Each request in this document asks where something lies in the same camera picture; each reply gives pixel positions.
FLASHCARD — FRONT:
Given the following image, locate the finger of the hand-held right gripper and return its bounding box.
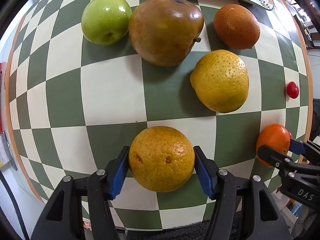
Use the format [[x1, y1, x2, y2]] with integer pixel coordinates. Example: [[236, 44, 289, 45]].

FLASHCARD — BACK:
[[289, 139, 320, 167], [258, 144, 295, 173]]

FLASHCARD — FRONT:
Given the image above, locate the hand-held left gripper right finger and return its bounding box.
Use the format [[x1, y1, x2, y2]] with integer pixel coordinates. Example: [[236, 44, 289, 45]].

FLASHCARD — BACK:
[[194, 146, 287, 240]]

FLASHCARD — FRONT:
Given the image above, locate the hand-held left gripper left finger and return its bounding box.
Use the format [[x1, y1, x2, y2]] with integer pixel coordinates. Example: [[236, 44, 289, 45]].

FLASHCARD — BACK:
[[30, 146, 130, 240]]

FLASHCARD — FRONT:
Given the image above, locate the small bright orange tangerine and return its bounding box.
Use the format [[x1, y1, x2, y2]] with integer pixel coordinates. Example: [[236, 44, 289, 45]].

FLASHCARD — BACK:
[[256, 124, 292, 168]]

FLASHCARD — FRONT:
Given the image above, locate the yellow-orange round orange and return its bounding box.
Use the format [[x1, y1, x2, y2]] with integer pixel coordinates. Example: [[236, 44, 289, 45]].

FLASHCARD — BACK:
[[128, 126, 195, 192]]

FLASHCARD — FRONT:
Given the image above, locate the red cherry tomato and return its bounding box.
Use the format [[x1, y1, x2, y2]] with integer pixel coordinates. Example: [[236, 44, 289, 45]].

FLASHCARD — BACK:
[[286, 81, 299, 98]]

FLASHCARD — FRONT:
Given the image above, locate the green white checkered mat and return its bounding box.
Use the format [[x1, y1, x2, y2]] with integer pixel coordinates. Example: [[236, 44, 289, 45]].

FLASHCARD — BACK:
[[5, 0, 314, 231]]

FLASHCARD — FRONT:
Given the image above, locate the yellow citrus fruit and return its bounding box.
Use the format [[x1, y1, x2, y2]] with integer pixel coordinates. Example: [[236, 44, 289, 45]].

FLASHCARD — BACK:
[[190, 50, 250, 114]]

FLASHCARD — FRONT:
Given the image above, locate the white packet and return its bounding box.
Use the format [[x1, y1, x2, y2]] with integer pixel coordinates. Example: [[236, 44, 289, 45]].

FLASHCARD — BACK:
[[0, 129, 18, 172]]

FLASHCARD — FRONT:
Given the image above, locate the dark orange round orange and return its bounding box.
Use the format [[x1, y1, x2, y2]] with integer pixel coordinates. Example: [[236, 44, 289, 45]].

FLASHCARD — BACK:
[[213, 4, 261, 50]]

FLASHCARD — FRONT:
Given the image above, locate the brown-green mango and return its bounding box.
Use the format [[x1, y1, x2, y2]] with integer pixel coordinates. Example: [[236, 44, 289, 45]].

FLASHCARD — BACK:
[[128, 0, 205, 67]]

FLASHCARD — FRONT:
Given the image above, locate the green apple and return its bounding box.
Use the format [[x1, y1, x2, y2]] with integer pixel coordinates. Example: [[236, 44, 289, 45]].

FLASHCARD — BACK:
[[81, 0, 132, 46]]

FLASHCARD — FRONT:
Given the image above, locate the black cable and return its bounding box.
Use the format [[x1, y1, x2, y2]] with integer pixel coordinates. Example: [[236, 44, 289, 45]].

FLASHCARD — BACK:
[[0, 169, 31, 240]]

